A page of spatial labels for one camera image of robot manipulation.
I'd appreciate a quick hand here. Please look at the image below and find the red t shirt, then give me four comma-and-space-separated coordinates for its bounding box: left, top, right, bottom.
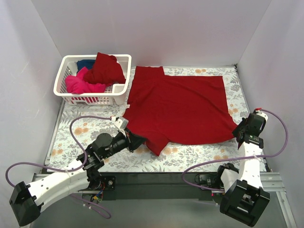
124, 66, 236, 155

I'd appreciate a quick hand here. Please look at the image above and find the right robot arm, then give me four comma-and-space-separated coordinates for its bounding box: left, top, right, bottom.
218, 111, 270, 227

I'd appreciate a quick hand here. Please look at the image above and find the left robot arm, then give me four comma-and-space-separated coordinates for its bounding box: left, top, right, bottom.
9, 130, 146, 227

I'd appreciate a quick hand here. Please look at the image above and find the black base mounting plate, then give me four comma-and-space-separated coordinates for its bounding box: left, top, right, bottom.
102, 172, 223, 203

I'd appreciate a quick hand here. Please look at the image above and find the floral patterned table mat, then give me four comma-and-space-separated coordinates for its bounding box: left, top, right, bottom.
45, 67, 249, 172

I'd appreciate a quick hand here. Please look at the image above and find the white plastic laundry basket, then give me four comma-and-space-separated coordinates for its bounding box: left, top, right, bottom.
53, 52, 132, 105

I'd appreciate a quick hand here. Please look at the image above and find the pink shirt in basket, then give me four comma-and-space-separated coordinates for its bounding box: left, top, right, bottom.
65, 67, 106, 94

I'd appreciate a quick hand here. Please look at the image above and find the dark red shirt in basket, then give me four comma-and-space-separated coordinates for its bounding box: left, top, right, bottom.
84, 52, 125, 85

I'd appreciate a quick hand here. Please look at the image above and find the blue shirt in basket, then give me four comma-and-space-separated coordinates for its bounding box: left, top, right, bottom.
76, 59, 95, 71

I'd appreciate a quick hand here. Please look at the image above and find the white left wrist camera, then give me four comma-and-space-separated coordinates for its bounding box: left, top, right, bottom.
114, 117, 129, 132

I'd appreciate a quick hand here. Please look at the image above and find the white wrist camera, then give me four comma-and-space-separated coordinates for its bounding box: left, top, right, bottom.
253, 108, 268, 122
114, 117, 129, 132

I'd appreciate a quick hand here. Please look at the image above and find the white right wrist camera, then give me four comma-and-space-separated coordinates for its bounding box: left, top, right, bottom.
253, 108, 268, 122

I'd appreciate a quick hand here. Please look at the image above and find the aluminium frame rail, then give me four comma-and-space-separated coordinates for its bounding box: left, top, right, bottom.
20, 172, 297, 228

